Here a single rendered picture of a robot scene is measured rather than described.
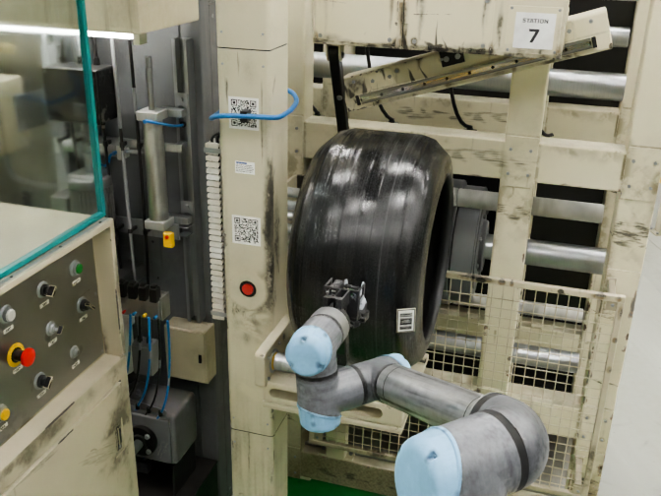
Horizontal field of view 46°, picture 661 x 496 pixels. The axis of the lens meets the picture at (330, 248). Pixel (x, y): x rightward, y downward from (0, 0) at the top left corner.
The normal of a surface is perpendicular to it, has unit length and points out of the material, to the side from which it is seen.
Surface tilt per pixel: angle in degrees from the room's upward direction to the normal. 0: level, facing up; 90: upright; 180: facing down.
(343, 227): 59
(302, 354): 84
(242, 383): 90
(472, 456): 38
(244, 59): 90
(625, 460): 0
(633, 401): 0
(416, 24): 90
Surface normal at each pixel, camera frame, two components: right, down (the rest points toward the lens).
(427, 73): -0.29, 0.37
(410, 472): -0.88, 0.05
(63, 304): 0.96, 0.13
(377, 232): -0.24, -0.16
